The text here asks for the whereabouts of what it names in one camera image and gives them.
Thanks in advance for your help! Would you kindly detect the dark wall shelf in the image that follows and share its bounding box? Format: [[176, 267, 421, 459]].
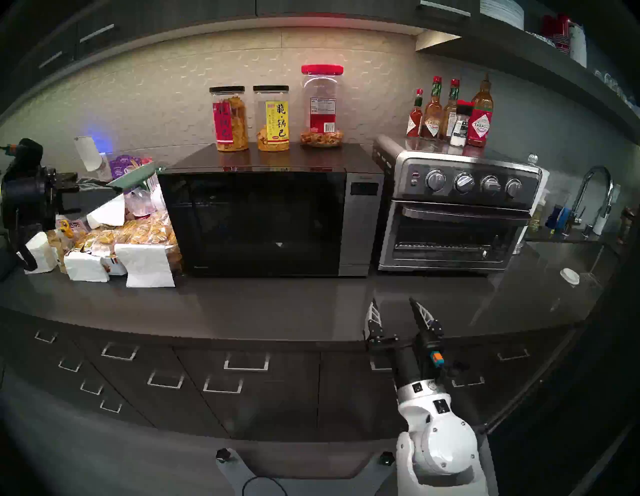
[[414, 27, 640, 147]]

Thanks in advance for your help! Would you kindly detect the clear jar red lid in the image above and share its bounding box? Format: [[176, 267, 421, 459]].
[[299, 64, 345, 148]]

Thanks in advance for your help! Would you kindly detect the black microwave oven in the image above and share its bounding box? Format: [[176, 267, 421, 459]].
[[158, 143, 386, 279]]

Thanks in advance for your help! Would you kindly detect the dark upper cabinet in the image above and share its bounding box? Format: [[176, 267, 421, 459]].
[[0, 0, 473, 108]]

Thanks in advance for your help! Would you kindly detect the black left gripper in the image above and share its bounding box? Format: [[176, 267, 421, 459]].
[[0, 166, 125, 239]]

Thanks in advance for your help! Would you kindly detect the stainless steel sink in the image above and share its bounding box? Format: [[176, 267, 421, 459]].
[[524, 240, 622, 302]]

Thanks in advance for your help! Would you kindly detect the wrapped pastries pile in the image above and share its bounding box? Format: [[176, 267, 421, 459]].
[[75, 210, 182, 266]]

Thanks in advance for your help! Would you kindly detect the light green plate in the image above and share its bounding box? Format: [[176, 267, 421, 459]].
[[106, 161, 162, 192]]

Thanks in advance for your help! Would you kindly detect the white paper bag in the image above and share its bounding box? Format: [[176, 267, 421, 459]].
[[86, 192, 127, 230]]

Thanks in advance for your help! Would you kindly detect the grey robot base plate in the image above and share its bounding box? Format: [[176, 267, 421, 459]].
[[216, 450, 397, 496]]

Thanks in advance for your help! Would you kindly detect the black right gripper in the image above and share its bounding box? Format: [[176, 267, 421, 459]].
[[364, 298, 445, 392]]

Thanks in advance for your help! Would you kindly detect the brown sauce bottle Tabasco label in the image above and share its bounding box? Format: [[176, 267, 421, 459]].
[[421, 75, 444, 141]]

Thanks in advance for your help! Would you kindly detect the brown snack packet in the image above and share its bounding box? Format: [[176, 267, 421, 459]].
[[47, 227, 71, 275]]

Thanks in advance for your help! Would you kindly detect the snack jar pink label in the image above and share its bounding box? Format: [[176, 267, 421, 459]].
[[209, 86, 249, 152]]

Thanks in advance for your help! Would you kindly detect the pink snack packet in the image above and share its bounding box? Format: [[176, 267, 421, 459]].
[[55, 216, 90, 237]]

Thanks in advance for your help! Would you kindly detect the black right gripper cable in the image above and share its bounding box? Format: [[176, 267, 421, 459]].
[[440, 363, 472, 389]]

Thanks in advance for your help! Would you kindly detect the clear dish soap bottle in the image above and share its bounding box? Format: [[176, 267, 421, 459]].
[[528, 189, 551, 234]]

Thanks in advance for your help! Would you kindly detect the white paper towel roll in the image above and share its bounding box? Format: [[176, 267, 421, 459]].
[[514, 167, 551, 255]]

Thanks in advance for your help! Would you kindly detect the clear pink plastic bag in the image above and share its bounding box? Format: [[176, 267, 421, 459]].
[[125, 190, 160, 219]]

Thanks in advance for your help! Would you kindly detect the white napkin stack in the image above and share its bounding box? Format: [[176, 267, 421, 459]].
[[24, 231, 59, 275]]

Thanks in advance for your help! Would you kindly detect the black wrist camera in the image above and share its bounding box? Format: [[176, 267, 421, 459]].
[[417, 329, 449, 387], [0, 138, 45, 172]]

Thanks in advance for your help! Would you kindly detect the white plate stack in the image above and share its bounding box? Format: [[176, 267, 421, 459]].
[[479, 0, 526, 31]]

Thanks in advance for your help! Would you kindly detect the stainless steel toaster oven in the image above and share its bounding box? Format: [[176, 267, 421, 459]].
[[372, 133, 543, 275]]

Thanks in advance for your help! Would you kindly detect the large white draped napkin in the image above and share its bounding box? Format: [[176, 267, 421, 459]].
[[114, 243, 176, 289]]

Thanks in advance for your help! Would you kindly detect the purple snack bag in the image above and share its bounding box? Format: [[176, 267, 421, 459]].
[[108, 154, 144, 182]]

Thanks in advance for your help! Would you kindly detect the snack jar yellow label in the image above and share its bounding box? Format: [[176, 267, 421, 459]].
[[252, 85, 291, 152]]

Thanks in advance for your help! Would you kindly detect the large orange Tabasco bottle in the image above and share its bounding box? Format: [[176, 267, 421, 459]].
[[465, 73, 495, 148]]

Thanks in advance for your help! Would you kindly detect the small white draped napkin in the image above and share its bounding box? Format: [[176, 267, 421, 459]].
[[64, 249, 111, 283]]

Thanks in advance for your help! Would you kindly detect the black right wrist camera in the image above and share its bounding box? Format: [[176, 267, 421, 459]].
[[417, 329, 449, 387]]

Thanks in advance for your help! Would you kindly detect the chrome kitchen faucet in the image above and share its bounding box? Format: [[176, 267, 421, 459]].
[[562, 165, 615, 239]]

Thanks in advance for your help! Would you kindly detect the white box French flag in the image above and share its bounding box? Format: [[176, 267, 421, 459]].
[[100, 255, 129, 277]]

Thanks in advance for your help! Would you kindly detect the red cup stack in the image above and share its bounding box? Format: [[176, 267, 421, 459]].
[[541, 13, 574, 56]]

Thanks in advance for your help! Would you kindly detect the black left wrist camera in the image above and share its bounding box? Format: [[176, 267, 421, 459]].
[[0, 138, 45, 172]]

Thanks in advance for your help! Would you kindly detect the white cup stack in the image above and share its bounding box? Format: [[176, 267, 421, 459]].
[[569, 22, 589, 69]]

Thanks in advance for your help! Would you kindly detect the small red hot sauce bottle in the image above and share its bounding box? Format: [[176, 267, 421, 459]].
[[406, 88, 425, 139]]

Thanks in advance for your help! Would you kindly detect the dark lower drawer cabinet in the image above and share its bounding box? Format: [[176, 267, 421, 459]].
[[0, 305, 586, 451]]

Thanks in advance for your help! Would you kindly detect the black base cable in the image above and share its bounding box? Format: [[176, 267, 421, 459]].
[[242, 475, 289, 496]]

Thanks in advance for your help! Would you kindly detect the white plug-in wall device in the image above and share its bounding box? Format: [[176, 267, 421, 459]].
[[73, 136, 104, 173]]

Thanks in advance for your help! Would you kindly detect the brown bottle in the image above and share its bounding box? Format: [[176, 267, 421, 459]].
[[616, 206, 637, 247]]

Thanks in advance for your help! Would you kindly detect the black countertop appliance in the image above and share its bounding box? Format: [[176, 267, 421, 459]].
[[0, 240, 21, 282]]

